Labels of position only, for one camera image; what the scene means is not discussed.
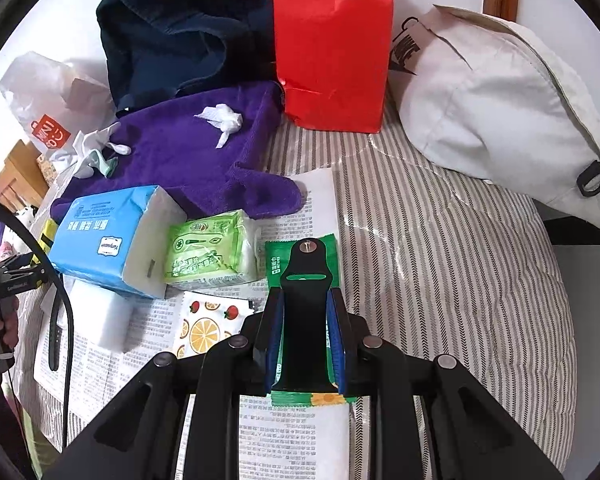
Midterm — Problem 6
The beige waist bag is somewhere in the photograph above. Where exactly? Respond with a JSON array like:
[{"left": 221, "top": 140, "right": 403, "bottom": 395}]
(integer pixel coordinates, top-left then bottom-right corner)
[{"left": 390, "top": 4, "right": 600, "bottom": 247}]

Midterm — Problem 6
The yellow black sock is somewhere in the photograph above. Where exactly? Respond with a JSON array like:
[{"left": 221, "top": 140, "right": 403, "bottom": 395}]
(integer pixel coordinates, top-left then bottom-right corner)
[{"left": 30, "top": 219, "right": 59, "bottom": 286}]

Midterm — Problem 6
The black cable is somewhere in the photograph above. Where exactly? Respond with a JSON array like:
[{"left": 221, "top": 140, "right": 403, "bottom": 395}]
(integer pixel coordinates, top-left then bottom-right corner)
[{"left": 0, "top": 191, "right": 76, "bottom": 451}]

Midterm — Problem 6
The green tissue pack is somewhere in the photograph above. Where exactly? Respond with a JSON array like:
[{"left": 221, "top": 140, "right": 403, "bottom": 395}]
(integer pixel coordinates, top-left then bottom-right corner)
[{"left": 162, "top": 210, "right": 263, "bottom": 291}]

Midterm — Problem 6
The wooden furniture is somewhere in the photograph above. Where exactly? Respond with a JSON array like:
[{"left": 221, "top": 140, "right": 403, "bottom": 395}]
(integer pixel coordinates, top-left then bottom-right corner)
[{"left": 0, "top": 140, "right": 51, "bottom": 211}]

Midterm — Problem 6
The blue tissue pack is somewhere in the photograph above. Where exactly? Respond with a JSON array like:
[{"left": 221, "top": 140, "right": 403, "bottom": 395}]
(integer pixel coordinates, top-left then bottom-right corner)
[{"left": 47, "top": 185, "right": 188, "bottom": 301}]

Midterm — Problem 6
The striped grey blanket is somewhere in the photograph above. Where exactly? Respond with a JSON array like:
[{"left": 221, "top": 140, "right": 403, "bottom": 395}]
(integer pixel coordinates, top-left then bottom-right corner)
[{"left": 10, "top": 105, "right": 578, "bottom": 480}]

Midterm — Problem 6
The green snack packet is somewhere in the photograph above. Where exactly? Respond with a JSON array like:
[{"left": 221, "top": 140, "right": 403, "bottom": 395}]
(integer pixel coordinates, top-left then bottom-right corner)
[{"left": 265, "top": 234, "right": 362, "bottom": 407}]

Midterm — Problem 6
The white plastic shopping bag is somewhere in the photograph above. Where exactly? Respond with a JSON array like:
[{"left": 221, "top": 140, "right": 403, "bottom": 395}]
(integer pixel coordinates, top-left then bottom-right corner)
[{"left": 0, "top": 51, "right": 118, "bottom": 156}]

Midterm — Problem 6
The mint green small item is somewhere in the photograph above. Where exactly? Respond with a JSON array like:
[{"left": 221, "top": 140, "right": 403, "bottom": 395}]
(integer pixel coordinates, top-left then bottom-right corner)
[{"left": 96, "top": 151, "right": 119, "bottom": 179}]

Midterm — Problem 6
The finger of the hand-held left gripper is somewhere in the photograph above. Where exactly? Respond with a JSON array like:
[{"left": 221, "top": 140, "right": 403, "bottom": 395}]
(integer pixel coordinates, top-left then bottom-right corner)
[{"left": 0, "top": 254, "right": 50, "bottom": 292}]

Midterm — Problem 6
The black watch strap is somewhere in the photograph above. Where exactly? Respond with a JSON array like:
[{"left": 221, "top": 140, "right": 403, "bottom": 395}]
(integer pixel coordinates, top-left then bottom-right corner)
[
  {"left": 49, "top": 304, "right": 64, "bottom": 372},
  {"left": 271, "top": 240, "right": 340, "bottom": 393}
]

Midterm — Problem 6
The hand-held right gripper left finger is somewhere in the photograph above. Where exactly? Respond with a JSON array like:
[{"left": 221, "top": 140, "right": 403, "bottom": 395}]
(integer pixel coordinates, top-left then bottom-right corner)
[{"left": 42, "top": 287, "right": 286, "bottom": 480}]

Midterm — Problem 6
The red paper bag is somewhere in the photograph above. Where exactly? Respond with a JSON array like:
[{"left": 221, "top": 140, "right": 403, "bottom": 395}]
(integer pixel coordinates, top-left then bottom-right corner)
[{"left": 270, "top": 0, "right": 396, "bottom": 134}]

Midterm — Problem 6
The purple towel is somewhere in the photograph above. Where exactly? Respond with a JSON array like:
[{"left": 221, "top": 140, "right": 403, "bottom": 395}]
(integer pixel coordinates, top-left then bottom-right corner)
[{"left": 50, "top": 80, "right": 308, "bottom": 221}]

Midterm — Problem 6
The navy tote bag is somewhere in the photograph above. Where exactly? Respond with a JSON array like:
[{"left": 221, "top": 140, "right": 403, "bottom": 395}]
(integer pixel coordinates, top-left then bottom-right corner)
[{"left": 96, "top": 0, "right": 286, "bottom": 111}]

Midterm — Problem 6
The white plush toy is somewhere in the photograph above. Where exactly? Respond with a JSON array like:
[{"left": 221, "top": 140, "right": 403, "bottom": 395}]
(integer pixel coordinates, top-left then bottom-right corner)
[{"left": 16, "top": 207, "right": 40, "bottom": 233}]

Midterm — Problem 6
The fruit print white packet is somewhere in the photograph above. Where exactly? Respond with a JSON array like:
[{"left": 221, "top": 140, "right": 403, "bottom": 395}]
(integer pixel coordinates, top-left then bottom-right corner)
[{"left": 172, "top": 291, "right": 256, "bottom": 361}]

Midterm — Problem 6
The crumpled white tissue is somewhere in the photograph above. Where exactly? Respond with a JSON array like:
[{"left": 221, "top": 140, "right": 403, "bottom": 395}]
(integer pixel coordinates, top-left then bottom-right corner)
[{"left": 194, "top": 103, "right": 244, "bottom": 149}]

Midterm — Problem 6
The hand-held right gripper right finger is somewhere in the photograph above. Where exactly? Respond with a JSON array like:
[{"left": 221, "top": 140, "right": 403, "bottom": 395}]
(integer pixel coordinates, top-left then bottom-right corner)
[{"left": 328, "top": 287, "right": 563, "bottom": 480}]

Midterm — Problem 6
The newspaper sheet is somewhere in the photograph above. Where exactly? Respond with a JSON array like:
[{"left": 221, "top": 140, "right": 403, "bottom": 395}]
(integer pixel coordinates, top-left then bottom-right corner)
[{"left": 32, "top": 167, "right": 351, "bottom": 480}]

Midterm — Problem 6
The white foam block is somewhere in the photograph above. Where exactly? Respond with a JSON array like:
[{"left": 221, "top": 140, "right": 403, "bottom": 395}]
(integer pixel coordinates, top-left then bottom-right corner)
[{"left": 71, "top": 280, "right": 133, "bottom": 354}]

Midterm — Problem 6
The crumpled white cloth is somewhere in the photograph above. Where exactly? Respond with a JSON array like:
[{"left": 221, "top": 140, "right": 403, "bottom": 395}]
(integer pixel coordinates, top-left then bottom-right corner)
[{"left": 55, "top": 127, "right": 131, "bottom": 178}]

